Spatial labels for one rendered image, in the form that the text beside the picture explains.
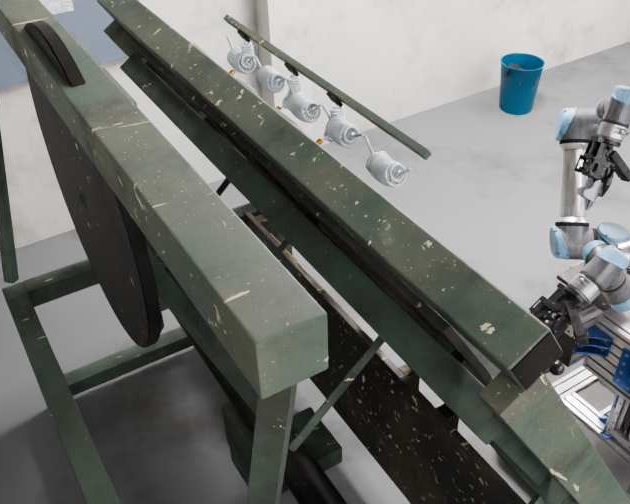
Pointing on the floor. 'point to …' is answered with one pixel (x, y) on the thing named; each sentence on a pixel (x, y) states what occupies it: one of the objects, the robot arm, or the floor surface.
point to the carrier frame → (402, 448)
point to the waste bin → (519, 82)
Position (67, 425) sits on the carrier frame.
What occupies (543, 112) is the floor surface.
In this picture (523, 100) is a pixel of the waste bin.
